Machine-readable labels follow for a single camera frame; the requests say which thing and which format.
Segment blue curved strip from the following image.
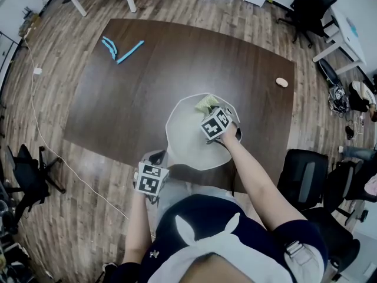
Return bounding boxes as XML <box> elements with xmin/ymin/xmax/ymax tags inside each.
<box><xmin>103</xmin><ymin>36</ymin><xmax>118</xmax><ymax>54</ymax></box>
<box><xmin>101</xmin><ymin>39</ymin><xmax>116</xmax><ymax>61</ymax></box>

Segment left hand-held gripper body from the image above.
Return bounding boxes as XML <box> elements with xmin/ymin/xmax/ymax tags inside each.
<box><xmin>134</xmin><ymin>161</ymin><xmax>170</xmax><ymax>195</ymax></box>

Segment grey shorts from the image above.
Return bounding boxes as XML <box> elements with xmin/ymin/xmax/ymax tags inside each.
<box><xmin>156</xmin><ymin>179</ymin><xmax>236</xmax><ymax>218</ymax></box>

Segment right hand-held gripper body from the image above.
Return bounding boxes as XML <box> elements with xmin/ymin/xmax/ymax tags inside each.
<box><xmin>200</xmin><ymin>106</ymin><xmax>243</xmax><ymax>144</ymax></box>

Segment tangle of cables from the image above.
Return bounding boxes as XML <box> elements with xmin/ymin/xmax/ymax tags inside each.
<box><xmin>328</xmin><ymin>85</ymin><xmax>350</xmax><ymax>114</ymax></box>

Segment white floor cable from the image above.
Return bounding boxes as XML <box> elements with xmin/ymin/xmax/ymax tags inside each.
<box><xmin>23</xmin><ymin>37</ymin><xmax>130</xmax><ymax>221</ymax></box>

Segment white desk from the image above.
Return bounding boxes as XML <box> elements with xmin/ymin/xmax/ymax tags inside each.
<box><xmin>312</xmin><ymin>4</ymin><xmax>368</xmax><ymax>73</ymax></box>

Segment light blue item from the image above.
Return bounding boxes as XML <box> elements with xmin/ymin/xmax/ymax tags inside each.
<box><xmin>346</xmin><ymin>18</ymin><xmax>359</xmax><ymax>37</ymax></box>

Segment person's left forearm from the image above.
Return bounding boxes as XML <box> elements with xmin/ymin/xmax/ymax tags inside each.
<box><xmin>122</xmin><ymin>192</ymin><xmax>154</xmax><ymax>265</ymax></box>

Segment beige frying pan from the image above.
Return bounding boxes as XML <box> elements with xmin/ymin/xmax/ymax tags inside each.
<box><xmin>158</xmin><ymin>93</ymin><xmax>241</xmax><ymax>171</ymax></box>

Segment person's right forearm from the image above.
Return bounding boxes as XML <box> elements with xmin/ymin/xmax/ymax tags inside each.
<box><xmin>219</xmin><ymin>127</ymin><xmax>310</xmax><ymax>232</ymax></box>

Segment navy and white shirt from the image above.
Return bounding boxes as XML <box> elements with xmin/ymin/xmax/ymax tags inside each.
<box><xmin>111</xmin><ymin>193</ymin><xmax>329</xmax><ymax>283</ymax></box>

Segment light green sponge cloth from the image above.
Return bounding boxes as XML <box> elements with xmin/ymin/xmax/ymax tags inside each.
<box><xmin>194</xmin><ymin>95</ymin><xmax>219</xmax><ymax>113</ymax></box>

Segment black office chair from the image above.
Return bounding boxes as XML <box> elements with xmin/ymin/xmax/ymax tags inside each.
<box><xmin>5</xmin><ymin>144</ymin><xmax>67</xmax><ymax>212</ymax></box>
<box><xmin>323</xmin><ymin>157</ymin><xmax>377</xmax><ymax>226</ymax></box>
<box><xmin>276</xmin><ymin>149</ymin><xmax>362</xmax><ymax>272</ymax></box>
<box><xmin>276</xmin><ymin>0</ymin><xmax>338</xmax><ymax>48</ymax></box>

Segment pink garment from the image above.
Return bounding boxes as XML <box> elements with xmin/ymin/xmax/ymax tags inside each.
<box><xmin>364</xmin><ymin>175</ymin><xmax>377</xmax><ymax>196</ymax></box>

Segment blue straight stick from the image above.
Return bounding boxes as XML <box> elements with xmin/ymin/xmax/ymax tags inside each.
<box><xmin>116</xmin><ymin>40</ymin><xmax>145</xmax><ymax>65</ymax></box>

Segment black oval case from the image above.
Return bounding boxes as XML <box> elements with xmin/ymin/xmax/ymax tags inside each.
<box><xmin>318</xmin><ymin>58</ymin><xmax>344</xmax><ymax>87</ymax></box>

